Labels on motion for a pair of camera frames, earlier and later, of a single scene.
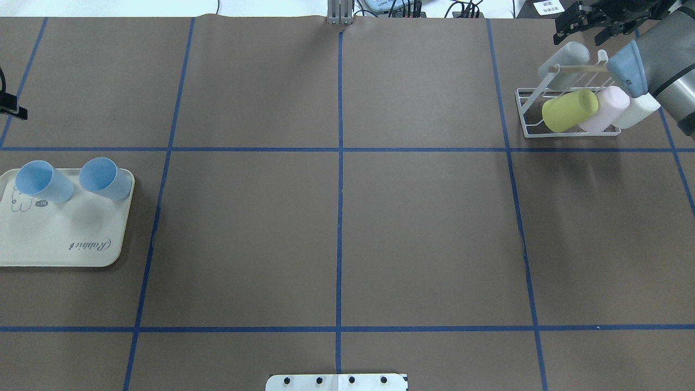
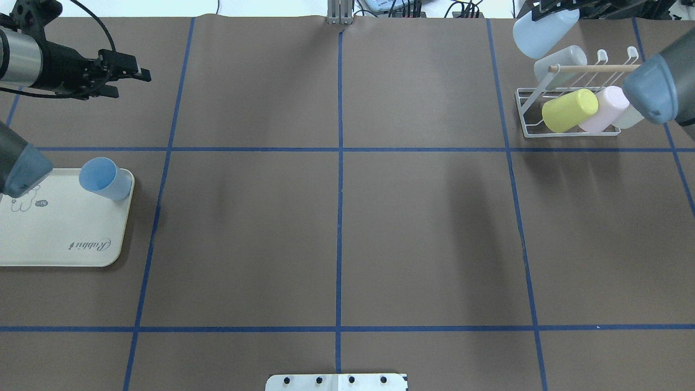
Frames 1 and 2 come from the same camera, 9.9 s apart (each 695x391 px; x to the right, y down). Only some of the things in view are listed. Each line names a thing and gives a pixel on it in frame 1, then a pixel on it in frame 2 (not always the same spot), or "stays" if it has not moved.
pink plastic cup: (612, 101) stays
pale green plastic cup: (639, 108) stays
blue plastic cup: (38, 178) -> (536, 38)
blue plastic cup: (101, 176) stays
